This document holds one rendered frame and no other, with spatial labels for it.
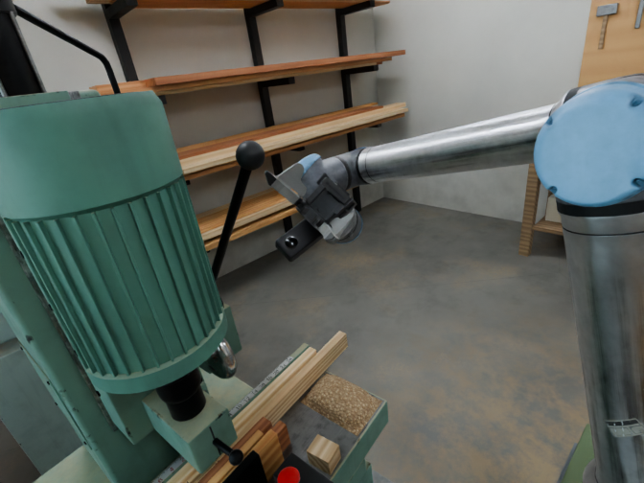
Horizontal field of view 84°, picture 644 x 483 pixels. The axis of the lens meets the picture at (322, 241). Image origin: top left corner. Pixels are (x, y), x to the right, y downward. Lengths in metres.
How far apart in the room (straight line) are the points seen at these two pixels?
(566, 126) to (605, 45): 2.97
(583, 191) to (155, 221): 0.44
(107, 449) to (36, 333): 0.26
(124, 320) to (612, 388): 0.58
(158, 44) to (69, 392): 2.51
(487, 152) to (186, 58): 2.58
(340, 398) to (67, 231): 0.55
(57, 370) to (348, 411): 0.49
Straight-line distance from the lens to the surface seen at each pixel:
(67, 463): 1.08
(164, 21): 3.01
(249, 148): 0.44
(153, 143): 0.40
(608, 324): 0.55
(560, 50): 3.52
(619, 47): 3.41
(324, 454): 0.69
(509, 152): 0.67
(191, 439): 0.59
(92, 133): 0.37
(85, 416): 0.77
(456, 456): 1.82
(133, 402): 0.68
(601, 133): 0.46
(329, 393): 0.76
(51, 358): 0.71
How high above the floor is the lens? 1.50
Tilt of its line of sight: 25 degrees down
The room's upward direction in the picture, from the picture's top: 8 degrees counter-clockwise
